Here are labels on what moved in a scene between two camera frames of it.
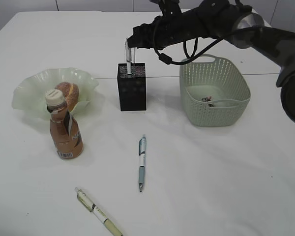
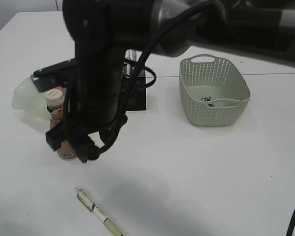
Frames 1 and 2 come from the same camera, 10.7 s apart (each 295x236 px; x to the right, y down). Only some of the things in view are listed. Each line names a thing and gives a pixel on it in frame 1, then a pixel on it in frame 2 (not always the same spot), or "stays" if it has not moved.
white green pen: [84, 199] stays
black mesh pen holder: [132, 90] stays
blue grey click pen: [142, 154] -> [134, 55]
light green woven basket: [214, 93] stays
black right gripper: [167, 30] -> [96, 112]
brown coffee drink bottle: [66, 131] stays
